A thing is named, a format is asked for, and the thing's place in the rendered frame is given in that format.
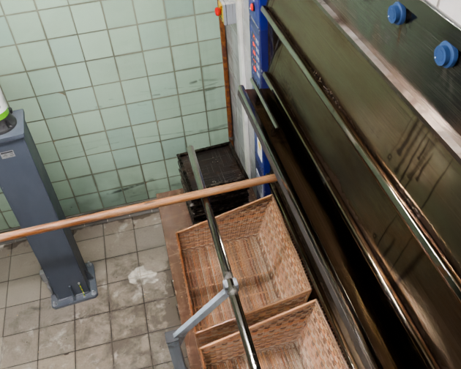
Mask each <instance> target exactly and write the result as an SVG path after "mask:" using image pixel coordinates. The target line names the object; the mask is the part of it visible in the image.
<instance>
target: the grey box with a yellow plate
mask: <svg viewBox="0 0 461 369"><path fill-rule="evenodd" d="M218 5H219V7H222V10H221V15H220V18H221V20H222V22H223V24H224V25H229V24H233V23H237V22H236V0H218Z"/></svg>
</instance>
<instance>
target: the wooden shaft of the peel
mask: <svg viewBox="0 0 461 369"><path fill-rule="evenodd" d="M271 182H277V178H276V176H275V174H270V175H266V176H260V177H256V178H253V179H247V180H243V181H240V182H233V183H230V184H224V185H220V186H216V187H210V188H206V189H202V190H196V191H192V192H189V193H183V194H179V195H173V196H169V197H166V198H160V199H156V200H153V201H146V202H143V203H139V204H133V205H129V206H123V207H119V208H115V209H109V210H106V211H102V212H96V213H92V214H89V215H83V216H79V217H73V218H69V219H66V220H60V221H56V222H52V223H46V224H42V225H36V226H32V227H28V228H22V229H19V230H15V231H9V232H5V233H2V234H0V242H5V241H8V240H12V239H18V238H21V237H25V236H31V235H35V234H41V233H45V232H49V231H55V230H58V229H62V228H68V227H71V226H77V225H81V224H85V223H91V222H94V221H98V220H104V219H108V218H112V217H118V216H121V215H128V214H131V213H135V212H141V211H144V210H148V209H154V208H157V207H161V206H167V205H171V204H177V203H181V202H185V201H191V200H194V199H198V198H204V197H207V196H211V195H217V194H221V193H227V192H230V191H234V190H240V189H244V188H248V187H254V186H257V185H264V184H267V183H271Z"/></svg>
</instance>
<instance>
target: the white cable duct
mask: <svg viewBox="0 0 461 369"><path fill-rule="evenodd" d="M236 22H237V34H238V47H239V71H240V83H241V85H244V88H245V89H246V78H245V63H244V35H243V21H242V7H241V0H236ZM241 106H242V119H243V131H244V155H245V167H246V173H247V175H248V177H249V179H251V175H250V148H249V133H248V119H247V114H246V112H245V110H244V107H243V105H242V104H241Z"/></svg>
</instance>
